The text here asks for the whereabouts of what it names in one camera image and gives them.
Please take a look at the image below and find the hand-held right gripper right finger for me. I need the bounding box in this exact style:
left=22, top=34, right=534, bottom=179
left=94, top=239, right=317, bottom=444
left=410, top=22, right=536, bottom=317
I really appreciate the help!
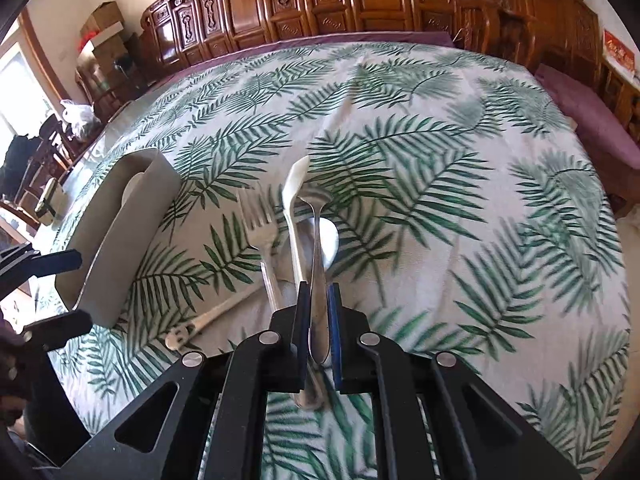
left=327, top=282, right=583, bottom=480

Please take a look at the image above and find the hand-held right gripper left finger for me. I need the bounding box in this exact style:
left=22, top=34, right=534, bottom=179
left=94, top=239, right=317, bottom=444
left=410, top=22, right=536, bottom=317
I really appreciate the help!
left=60, top=282, right=308, bottom=480

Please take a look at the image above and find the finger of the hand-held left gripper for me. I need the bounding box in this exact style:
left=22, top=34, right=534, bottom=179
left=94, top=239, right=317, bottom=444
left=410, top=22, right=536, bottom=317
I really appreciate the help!
left=27, top=249, right=83, bottom=281
left=22, top=309, right=95, bottom=353

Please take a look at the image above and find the grey metal container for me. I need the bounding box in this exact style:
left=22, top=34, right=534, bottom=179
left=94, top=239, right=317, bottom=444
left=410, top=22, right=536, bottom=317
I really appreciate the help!
left=54, top=147, right=181, bottom=328

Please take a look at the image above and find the metal spoon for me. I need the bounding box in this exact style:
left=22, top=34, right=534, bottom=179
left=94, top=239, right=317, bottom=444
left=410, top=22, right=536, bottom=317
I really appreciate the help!
left=292, top=191, right=333, bottom=411

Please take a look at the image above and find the person's left hand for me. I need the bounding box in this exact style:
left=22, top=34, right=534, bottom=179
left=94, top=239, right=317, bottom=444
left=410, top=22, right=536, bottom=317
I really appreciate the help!
left=0, top=317, right=32, bottom=428

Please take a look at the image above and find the wooden dining chair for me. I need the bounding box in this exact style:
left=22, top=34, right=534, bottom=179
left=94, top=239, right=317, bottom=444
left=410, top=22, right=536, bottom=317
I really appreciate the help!
left=0, top=130, right=56, bottom=231
left=40, top=112, right=83, bottom=166

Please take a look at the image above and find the white plastic bag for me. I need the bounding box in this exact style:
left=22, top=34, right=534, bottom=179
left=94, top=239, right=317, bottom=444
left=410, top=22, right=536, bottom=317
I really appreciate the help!
left=60, top=99, right=97, bottom=140

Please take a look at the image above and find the leaf print tablecloth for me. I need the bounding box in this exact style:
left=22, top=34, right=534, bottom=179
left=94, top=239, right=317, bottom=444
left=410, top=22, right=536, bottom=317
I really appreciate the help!
left=37, top=42, right=631, bottom=480

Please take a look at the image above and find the dark wooden cabinet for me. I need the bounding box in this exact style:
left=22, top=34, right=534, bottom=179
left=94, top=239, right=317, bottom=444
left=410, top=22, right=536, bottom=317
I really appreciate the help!
left=75, top=35, right=151, bottom=121

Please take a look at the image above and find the cardboard boxes stack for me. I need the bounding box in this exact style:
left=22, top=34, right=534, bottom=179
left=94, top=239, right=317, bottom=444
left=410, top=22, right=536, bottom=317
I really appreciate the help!
left=77, top=22, right=126, bottom=56

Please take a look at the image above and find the brown cardboard box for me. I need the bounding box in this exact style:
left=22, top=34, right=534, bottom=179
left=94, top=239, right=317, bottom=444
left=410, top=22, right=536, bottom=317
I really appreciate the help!
left=80, top=1, right=123, bottom=36

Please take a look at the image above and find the purple sofa cushion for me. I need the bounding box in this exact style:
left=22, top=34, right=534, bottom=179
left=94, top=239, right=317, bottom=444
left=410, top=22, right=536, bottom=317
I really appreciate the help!
left=160, top=30, right=453, bottom=83

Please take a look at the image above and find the carved wooden sofa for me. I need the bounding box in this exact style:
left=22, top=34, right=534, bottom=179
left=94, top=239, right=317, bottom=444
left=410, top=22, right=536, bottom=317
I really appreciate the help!
left=140, top=0, right=501, bottom=72

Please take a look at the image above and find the purple armchair cushion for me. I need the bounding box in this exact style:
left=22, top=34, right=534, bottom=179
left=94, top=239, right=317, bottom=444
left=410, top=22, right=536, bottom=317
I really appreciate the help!
left=535, top=62, right=640, bottom=181

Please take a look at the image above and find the wooden side table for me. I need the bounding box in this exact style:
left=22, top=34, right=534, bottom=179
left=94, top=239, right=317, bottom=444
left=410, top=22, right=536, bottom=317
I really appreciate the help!
left=599, top=57, right=640, bottom=133

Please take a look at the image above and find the red gift box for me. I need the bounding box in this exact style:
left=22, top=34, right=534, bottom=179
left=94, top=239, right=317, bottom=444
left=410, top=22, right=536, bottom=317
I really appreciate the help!
left=602, top=30, right=637, bottom=73

